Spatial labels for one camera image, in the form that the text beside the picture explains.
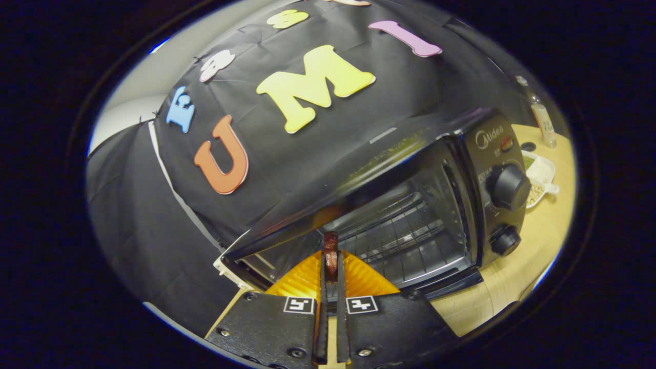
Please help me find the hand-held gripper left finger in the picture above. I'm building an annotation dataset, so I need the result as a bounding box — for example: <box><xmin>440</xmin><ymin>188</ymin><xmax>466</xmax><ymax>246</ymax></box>
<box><xmin>205</xmin><ymin>250</ymin><xmax>330</xmax><ymax>369</ymax></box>

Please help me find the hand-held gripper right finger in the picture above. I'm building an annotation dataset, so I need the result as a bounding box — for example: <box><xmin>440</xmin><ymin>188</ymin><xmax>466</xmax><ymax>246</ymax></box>
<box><xmin>336</xmin><ymin>250</ymin><xmax>459</xmax><ymax>369</ymax></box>

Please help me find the reddish brown meat piece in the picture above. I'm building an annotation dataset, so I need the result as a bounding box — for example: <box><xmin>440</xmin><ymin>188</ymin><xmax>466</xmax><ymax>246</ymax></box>
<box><xmin>322</xmin><ymin>232</ymin><xmax>340</xmax><ymax>281</ymax></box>

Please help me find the black toaster oven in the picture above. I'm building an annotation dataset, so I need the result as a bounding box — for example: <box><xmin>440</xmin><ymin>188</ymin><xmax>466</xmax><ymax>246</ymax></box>
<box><xmin>213</xmin><ymin>108</ymin><xmax>532</xmax><ymax>303</ymax></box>

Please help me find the white bread toaster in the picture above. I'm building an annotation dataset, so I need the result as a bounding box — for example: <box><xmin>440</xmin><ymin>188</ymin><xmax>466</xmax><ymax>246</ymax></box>
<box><xmin>213</xmin><ymin>255</ymin><xmax>247</xmax><ymax>291</ymax></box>

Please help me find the black backdrop cloth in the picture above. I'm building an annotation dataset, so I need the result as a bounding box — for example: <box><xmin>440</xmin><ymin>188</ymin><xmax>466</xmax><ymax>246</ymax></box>
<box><xmin>86</xmin><ymin>0</ymin><xmax>544</xmax><ymax>339</ymax></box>

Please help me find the white divided dish with grains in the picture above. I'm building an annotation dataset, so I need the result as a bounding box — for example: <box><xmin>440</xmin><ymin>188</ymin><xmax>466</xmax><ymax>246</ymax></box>
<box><xmin>520</xmin><ymin>150</ymin><xmax>560</xmax><ymax>210</ymax></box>

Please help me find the clear glass bottle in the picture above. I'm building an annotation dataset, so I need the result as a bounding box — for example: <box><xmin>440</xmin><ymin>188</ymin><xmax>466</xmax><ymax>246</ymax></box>
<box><xmin>515</xmin><ymin>75</ymin><xmax>558</xmax><ymax>149</ymax></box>

